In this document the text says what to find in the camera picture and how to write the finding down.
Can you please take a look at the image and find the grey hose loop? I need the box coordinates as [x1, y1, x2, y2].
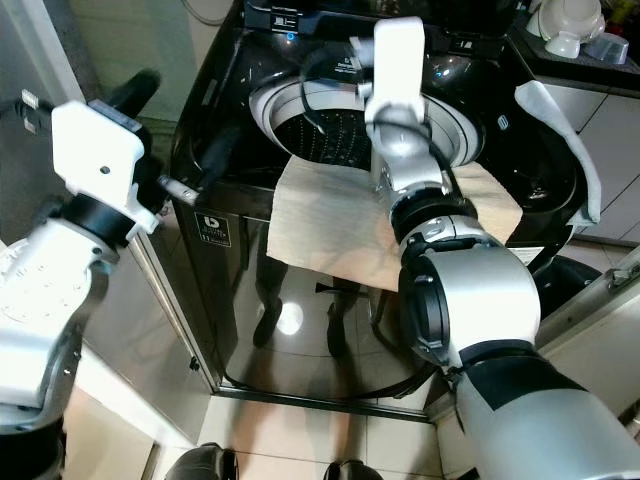
[185, 0, 249, 28]

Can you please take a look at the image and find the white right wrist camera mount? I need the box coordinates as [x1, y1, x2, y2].
[352, 15, 427, 126]

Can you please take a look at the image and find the black robot foot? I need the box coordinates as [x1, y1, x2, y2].
[163, 443, 238, 480]
[323, 460, 383, 480]

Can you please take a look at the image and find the white washer tub ring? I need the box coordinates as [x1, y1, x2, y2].
[248, 78, 481, 166]

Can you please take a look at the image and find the beige cloth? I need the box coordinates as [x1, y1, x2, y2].
[265, 155, 523, 291]

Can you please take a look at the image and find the black glossy washing machine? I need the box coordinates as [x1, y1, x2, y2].
[168, 0, 606, 401]

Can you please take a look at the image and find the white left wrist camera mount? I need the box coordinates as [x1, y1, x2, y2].
[50, 100, 173, 229]

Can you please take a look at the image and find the black left robot foot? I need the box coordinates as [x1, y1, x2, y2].
[163, 443, 238, 480]

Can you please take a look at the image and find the white round kitchen appliance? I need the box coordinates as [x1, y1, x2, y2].
[525, 0, 609, 59]

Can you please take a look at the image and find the white counter cabinet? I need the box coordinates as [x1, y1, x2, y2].
[510, 25, 640, 246]

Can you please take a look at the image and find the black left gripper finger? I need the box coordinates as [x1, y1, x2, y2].
[108, 68, 163, 113]
[185, 128, 243, 193]

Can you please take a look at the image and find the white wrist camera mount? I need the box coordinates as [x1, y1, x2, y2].
[50, 100, 173, 229]
[352, 15, 427, 126]

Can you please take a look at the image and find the black right robot foot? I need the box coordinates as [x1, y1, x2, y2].
[323, 460, 383, 480]

